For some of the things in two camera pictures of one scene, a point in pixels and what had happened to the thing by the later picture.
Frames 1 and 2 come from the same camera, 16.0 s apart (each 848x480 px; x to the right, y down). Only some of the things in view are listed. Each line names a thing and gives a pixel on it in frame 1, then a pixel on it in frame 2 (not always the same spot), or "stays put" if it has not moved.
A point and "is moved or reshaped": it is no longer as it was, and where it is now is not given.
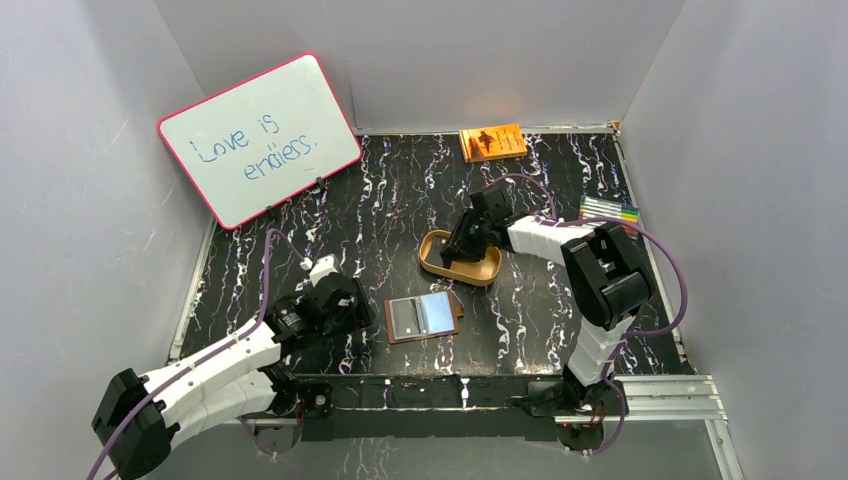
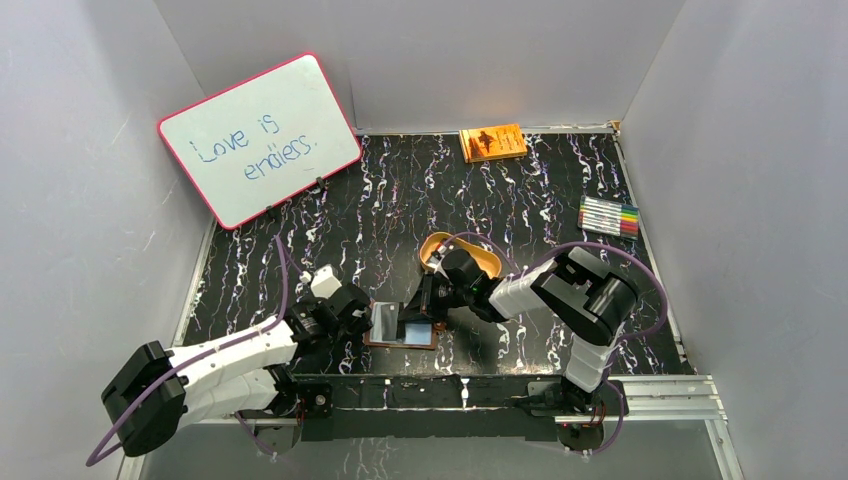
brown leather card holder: [422, 317] is moved or reshaped
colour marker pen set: [592, 207] stays put
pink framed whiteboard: [261, 142] stays put
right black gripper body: [469, 236] → [437, 296]
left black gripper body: [354, 302] stays put
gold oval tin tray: [482, 272] stays put
